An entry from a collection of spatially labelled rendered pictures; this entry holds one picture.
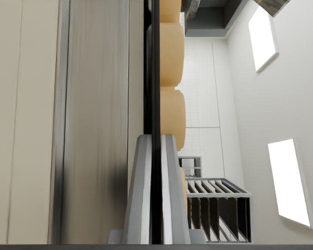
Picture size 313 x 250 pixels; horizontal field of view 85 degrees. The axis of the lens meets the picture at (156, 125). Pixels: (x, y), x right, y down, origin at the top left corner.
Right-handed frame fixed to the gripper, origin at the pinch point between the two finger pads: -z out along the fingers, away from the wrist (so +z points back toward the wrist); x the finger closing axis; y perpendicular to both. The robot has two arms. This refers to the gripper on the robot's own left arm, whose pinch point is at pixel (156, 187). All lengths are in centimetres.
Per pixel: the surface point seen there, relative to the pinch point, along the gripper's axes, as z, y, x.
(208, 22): -68, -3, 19
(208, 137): -311, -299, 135
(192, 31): -67, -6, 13
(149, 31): -44.5, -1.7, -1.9
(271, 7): -64, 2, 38
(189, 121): -347, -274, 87
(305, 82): -217, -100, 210
